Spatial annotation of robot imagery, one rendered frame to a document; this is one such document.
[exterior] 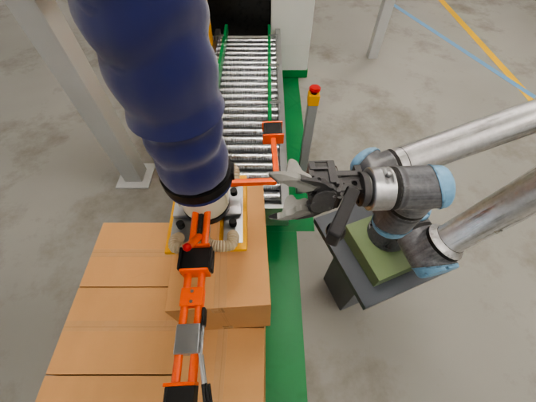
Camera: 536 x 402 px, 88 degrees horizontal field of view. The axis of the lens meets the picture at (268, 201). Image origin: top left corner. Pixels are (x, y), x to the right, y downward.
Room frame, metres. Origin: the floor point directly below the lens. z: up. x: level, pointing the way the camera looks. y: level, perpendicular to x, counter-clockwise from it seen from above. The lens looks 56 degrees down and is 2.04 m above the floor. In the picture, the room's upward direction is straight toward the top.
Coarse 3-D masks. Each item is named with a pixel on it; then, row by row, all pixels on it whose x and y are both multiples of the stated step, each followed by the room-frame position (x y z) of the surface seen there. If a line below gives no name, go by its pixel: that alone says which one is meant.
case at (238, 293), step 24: (264, 216) 0.66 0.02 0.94; (264, 240) 0.54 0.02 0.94; (216, 264) 0.43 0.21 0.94; (240, 264) 0.43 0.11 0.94; (264, 264) 0.43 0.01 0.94; (168, 288) 0.34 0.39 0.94; (216, 288) 0.34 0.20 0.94; (240, 288) 0.34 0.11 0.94; (264, 288) 0.34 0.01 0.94; (168, 312) 0.25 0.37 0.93; (192, 312) 0.26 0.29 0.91; (216, 312) 0.26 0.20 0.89; (240, 312) 0.27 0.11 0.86; (264, 312) 0.27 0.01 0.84
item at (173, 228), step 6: (174, 204) 0.60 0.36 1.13; (174, 222) 0.52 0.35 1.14; (180, 222) 0.51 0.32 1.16; (186, 222) 0.52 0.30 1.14; (168, 228) 0.50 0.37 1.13; (174, 228) 0.50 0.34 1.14; (180, 228) 0.49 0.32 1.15; (186, 228) 0.50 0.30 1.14; (168, 234) 0.47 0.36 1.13; (186, 234) 0.47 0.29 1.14; (186, 240) 0.45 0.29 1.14; (168, 252) 0.40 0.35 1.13
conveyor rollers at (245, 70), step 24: (240, 48) 2.95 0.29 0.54; (264, 48) 2.95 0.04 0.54; (240, 72) 2.50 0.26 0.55; (264, 72) 2.50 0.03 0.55; (240, 96) 2.14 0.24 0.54; (264, 96) 2.14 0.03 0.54; (240, 120) 1.81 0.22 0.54; (264, 120) 1.81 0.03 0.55; (240, 144) 1.54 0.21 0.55; (264, 144) 1.54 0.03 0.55; (240, 168) 1.32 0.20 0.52; (264, 168) 1.32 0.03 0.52
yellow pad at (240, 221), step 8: (240, 176) 0.74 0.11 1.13; (232, 192) 0.64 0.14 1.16; (240, 192) 0.66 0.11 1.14; (232, 216) 0.55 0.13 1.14; (240, 216) 0.55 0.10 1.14; (224, 224) 0.51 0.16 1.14; (232, 224) 0.50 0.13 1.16; (240, 224) 0.51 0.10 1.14; (224, 232) 0.48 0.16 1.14; (240, 232) 0.48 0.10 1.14; (224, 240) 0.45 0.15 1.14; (240, 240) 0.45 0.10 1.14; (240, 248) 0.42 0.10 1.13
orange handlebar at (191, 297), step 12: (276, 144) 0.81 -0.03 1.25; (276, 156) 0.74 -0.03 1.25; (276, 168) 0.68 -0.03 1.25; (240, 180) 0.63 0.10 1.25; (252, 180) 0.63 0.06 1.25; (264, 180) 0.63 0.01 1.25; (192, 216) 0.48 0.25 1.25; (204, 216) 0.48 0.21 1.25; (192, 228) 0.43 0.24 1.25; (204, 228) 0.43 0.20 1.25; (204, 240) 0.39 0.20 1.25; (204, 276) 0.28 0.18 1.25; (192, 288) 0.24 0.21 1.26; (204, 288) 0.25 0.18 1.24; (180, 300) 0.21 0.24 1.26; (192, 300) 0.21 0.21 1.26; (204, 300) 0.22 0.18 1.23; (180, 312) 0.18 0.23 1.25; (180, 360) 0.07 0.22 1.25; (192, 360) 0.07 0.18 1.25; (180, 372) 0.04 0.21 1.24; (192, 372) 0.04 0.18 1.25
